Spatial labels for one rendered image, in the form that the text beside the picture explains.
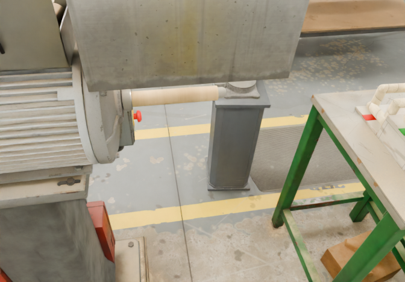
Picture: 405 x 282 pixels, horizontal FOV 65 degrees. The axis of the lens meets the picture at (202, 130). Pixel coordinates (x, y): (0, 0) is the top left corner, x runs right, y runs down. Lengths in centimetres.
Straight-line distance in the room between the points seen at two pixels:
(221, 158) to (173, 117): 82
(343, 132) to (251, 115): 58
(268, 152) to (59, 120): 190
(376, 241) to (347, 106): 49
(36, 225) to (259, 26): 65
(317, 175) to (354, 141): 116
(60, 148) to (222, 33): 34
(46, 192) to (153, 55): 39
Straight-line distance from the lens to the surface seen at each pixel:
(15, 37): 55
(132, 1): 41
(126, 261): 152
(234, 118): 163
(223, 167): 191
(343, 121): 124
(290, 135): 252
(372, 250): 119
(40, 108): 58
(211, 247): 186
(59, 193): 71
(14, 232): 88
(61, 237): 89
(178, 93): 66
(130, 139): 102
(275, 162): 229
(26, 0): 52
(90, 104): 56
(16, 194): 74
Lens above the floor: 166
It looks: 43 degrees down
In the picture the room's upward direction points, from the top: 4 degrees clockwise
